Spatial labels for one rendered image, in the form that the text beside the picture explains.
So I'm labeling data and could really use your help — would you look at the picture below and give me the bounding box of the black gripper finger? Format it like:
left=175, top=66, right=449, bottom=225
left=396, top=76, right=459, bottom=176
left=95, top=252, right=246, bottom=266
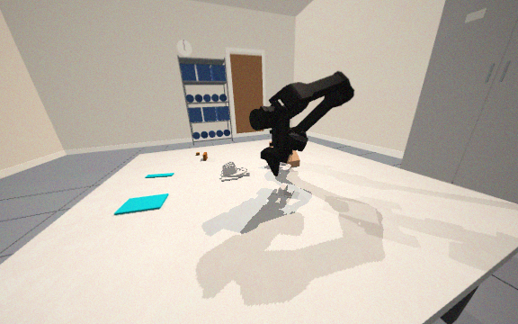
left=281, top=148, right=294, bottom=164
left=265, top=159, right=281, bottom=176

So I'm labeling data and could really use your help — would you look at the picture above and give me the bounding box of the cyan flat plate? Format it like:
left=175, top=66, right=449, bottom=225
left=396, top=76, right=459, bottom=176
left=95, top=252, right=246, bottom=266
left=114, top=193, right=169, bottom=216

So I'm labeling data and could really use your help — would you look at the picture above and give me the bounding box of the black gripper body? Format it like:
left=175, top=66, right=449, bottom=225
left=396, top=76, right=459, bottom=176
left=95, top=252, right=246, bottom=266
left=260, top=126, right=291, bottom=161

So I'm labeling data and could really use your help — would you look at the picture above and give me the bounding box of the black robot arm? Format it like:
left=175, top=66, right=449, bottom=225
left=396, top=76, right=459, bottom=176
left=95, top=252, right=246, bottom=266
left=249, top=70, right=354, bottom=151

